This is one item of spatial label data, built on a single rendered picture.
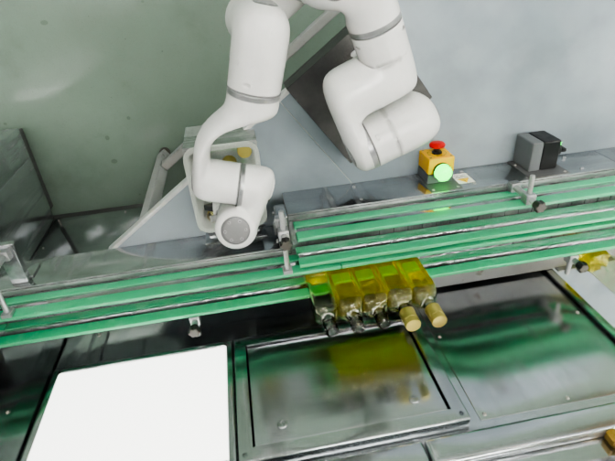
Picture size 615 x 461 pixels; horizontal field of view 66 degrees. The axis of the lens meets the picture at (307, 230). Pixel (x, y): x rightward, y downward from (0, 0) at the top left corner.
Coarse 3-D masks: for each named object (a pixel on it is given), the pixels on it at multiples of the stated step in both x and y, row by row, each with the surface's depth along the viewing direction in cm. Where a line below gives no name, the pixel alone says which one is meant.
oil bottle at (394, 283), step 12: (372, 264) 118; (384, 264) 116; (396, 264) 116; (384, 276) 112; (396, 276) 112; (384, 288) 110; (396, 288) 108; (408, 288) 108; (396, 300) 106; (408, 300) 107
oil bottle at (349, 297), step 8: (328, 272) 117; (336, 272) 115; (344, 272) 115; (336, 280) 112; (344, 280) 112; (352, 280) 112; (336, 288) 110; (344, 288) 110; (352, 288) 109; (336, 296) 109; (344, 296) 107; (352, 296) 107; (360, 296) 107; (344, 304) 105; (352, 304) 105; (360, 304) 106; (344, 312) 106; (360, 312) 106
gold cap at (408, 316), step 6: (408, 306) 104; (402, 312) 104; (408, 312) 102; (414, 312) 103; (402, 318) 103; (408, 318) 101; (414, 318) 101; (408, 324) 101; (414, 324) 101; (420, 324) 101; (408, 330) 102; (414, 330) 102
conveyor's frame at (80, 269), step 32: (576, 160) 130; (608, 160) 128; (288, 192) 125; (320, 192) 124; (352, 192) 123; (384, 192) 121; (416, 192) 120; (448, 192) 120; (480, 192) 121; (288, 224) 117; (64, 256) 124; (96, 256) 123; (128, 256) 122; (160, 256) 120; (192, 256) 119; (224, 256) 118; (256, 256) 119; (0, 288) 113; (32, 288) 114
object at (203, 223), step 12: (228, 144) 108; (240, 144) 108; (252, 144) 108; (192, 156) 113; (216, 156) 116; (240, 156) 117; (252, 156) 115; (192, 192) 112; (192, 204) 114; (204, 204) 122; (204, 216) 121; (264, 216) 118; (204, 228) 117
